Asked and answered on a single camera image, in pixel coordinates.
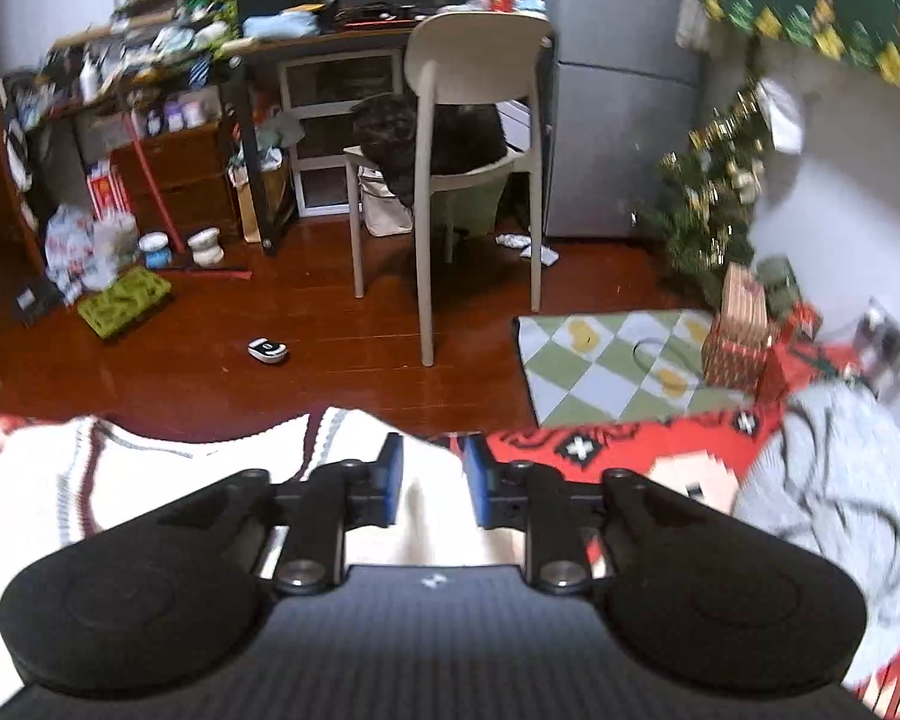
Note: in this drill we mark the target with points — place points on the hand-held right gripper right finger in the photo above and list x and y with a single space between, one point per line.
480 484

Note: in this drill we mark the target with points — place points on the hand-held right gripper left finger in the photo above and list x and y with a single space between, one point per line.
394 480

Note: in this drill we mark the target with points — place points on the white knit vest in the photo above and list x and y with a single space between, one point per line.
195 465

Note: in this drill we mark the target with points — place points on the red patterned blanket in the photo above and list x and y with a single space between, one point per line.
622 450

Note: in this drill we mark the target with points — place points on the green checked rug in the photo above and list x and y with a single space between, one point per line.
592 375

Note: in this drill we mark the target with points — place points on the small white floor gadget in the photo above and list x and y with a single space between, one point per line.
268 350

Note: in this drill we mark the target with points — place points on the white crumpled paper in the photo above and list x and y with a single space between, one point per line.
529 249

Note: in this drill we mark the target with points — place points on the beige tote bag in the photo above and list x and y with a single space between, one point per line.
386 206

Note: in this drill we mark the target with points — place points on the brown striped gift box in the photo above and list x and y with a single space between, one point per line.
735 330

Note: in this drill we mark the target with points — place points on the white pet bowl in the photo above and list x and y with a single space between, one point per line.
206 247

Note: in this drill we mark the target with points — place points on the brown paper bag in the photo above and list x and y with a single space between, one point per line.
259 202

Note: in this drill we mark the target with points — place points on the green egg tray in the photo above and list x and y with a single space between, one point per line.
124 300

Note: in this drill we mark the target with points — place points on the blue pet bowl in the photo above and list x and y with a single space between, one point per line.
154 251

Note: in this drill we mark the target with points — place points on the red gift box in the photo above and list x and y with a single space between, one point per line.
791 349

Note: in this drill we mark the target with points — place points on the black cat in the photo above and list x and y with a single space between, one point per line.
390 135

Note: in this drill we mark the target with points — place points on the small Christmas tree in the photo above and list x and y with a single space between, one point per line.
705 217

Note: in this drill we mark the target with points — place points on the grey garment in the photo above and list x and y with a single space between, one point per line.
832 480

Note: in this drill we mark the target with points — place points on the green gift box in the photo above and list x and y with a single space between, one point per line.
778 285

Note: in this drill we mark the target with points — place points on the wooden drawer cabinet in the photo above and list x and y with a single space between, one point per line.
187 172

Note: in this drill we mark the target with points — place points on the grey refrigerator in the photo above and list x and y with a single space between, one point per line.
615 127

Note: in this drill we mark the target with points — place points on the crumpled plastic bag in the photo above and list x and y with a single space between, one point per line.
90 247

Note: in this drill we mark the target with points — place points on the red broom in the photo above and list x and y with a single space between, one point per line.
150 172

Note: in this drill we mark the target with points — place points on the white drawer unit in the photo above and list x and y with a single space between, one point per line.
322 82

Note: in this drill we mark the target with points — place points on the red and white carton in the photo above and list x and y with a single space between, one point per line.
109 191

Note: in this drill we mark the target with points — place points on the beige plastic chair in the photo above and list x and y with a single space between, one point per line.
480 52

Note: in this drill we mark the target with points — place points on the dark desk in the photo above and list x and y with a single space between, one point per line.
322 41

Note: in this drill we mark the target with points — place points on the white hanging cloth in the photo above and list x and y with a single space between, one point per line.
784 116

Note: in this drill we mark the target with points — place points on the red cup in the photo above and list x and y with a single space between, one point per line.
501 0

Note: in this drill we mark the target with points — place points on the cluttered shelf rack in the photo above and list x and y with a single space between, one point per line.
150 22

